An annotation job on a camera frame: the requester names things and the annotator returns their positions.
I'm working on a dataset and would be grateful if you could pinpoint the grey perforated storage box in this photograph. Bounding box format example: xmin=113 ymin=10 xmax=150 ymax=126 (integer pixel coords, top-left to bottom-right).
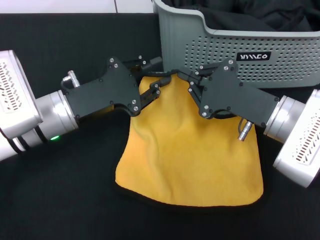
xmin=152 ymin=0 xmax=320 ymax=90

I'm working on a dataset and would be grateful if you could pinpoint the grey and yellow towel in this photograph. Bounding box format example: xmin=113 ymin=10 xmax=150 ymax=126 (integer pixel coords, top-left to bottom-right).
xmin=113 ymin=71 xmax=265 ymax=207

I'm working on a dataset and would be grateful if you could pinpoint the left arm connector cable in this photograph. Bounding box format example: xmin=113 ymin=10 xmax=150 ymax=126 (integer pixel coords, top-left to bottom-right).
xmin=61 ymin=70 xmax=81 ymax=89

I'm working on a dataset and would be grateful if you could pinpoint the black tablecloth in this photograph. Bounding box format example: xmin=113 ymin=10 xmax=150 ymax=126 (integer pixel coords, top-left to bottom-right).
xmin=0 ymin=12 xmax=320 ymax=240

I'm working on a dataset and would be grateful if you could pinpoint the right arm connector cable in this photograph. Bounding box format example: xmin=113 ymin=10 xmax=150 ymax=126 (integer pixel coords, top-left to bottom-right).
xmin=236 ymin=117 xmax=254 ymax=141

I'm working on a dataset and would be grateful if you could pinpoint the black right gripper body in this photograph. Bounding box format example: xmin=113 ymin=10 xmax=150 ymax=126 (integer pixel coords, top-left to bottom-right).
xmin=199 ymin=58 xmax=280 ymax=128

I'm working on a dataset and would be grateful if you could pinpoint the arm connector cable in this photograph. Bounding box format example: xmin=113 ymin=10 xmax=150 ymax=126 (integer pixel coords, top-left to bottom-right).
xmin=236 ymin=117 xmax=254 ymax=141
xmin=61 ymin=70 xmax=81 ymax=89

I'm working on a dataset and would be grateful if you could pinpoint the black cloth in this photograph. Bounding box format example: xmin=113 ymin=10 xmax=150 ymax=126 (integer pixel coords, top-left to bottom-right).
xmin=162 ymin=0 xmax=320 ymax=33

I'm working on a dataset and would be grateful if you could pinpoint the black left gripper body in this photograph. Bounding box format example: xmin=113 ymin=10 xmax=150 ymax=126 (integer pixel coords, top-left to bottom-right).
xmin=65 ymin=57 xmax=143 ymax=120

